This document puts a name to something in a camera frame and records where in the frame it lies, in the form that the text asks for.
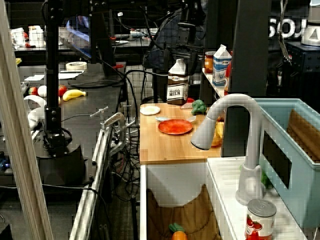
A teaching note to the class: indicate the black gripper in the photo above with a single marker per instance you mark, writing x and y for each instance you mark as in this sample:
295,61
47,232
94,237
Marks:
186,37

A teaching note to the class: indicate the brown chocolate milk carton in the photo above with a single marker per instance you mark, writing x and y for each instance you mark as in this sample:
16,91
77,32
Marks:
178,86

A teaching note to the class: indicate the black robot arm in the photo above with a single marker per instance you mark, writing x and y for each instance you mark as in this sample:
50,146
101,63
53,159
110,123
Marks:
189,11

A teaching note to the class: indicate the black robot arm on stand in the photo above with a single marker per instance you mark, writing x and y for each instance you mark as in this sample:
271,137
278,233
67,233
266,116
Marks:
53,100

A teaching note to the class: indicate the blue white milk carton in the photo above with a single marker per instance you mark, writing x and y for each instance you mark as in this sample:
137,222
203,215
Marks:
221,67

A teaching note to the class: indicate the white box on desk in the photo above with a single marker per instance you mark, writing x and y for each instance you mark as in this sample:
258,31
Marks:
36,36

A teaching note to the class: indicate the glass jar orange label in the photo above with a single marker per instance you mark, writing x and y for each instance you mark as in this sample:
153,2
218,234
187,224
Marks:
209,62

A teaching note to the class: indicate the red white toy sushi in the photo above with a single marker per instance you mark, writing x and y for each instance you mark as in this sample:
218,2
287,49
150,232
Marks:
187,105

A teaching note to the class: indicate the red ketchup bottle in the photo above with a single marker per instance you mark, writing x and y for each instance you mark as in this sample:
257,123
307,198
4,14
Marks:
228,75

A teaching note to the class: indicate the green toy broccoli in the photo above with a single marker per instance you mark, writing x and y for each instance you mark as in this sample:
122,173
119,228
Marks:
198,107

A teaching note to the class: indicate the toy fried egg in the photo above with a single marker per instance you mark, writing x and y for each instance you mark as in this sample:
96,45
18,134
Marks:
150,110

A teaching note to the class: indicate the red plate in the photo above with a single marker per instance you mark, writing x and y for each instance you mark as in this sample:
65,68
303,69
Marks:
175,126

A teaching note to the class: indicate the yellow toy corn cob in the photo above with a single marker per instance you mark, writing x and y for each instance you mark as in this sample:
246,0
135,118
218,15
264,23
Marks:
218,132

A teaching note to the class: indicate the metal bar clamp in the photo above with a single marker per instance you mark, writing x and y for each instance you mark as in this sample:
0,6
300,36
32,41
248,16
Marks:
112,122

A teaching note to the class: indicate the grey toy faucet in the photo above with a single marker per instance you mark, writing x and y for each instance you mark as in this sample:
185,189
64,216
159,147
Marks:
251,130

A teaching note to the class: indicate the white tape roll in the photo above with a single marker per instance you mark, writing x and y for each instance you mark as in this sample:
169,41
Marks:
76,65

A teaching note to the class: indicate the computer monitor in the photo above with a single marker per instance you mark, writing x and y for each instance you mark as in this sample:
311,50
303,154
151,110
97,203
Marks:
78,35

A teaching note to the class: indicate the hanging metal spatula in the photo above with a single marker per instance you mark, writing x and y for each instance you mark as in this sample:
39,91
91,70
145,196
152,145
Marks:
285,45

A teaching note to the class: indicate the white sheet of paper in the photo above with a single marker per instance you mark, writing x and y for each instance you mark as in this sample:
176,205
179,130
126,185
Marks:
71,74

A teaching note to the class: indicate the black banner white letters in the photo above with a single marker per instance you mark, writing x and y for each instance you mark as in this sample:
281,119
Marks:
287,27

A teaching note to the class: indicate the yellow toy banana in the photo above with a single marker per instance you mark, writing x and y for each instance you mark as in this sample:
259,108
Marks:
72,95

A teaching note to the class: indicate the red toy apple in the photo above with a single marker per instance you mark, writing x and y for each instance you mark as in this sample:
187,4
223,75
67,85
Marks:
62,90

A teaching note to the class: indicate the white appliance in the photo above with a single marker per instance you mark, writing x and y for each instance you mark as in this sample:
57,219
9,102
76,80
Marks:
311,30

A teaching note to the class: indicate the white toy sink counter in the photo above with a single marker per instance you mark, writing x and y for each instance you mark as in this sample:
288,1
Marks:
225,190

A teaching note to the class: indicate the white toy egg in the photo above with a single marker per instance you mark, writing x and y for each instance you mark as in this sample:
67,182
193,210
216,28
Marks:
42,91

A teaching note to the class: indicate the green toy grapes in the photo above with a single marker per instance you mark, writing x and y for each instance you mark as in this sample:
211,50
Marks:
265,179

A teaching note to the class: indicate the red toy strawberry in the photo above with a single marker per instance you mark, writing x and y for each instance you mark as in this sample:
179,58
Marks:
33,91

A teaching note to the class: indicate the white curved plastic object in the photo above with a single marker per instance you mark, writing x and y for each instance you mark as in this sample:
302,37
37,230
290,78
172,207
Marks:
35,110

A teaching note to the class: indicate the light blue plastic bin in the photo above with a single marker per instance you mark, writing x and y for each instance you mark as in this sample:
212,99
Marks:
300,180

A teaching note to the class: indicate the orange toy carrot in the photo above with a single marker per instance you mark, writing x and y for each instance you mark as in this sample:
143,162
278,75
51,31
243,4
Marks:
178,233

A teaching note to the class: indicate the light wooden plank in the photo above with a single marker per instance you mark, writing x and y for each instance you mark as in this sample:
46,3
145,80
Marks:
17,125

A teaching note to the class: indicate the tomato can grey lid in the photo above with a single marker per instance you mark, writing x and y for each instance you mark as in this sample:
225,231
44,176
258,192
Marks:
260,222

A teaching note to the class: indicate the white wall shelf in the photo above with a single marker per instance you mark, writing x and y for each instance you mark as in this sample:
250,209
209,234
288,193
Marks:
213,83

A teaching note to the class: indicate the black vertical post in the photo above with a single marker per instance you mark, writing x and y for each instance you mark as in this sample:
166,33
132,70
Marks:
250,50

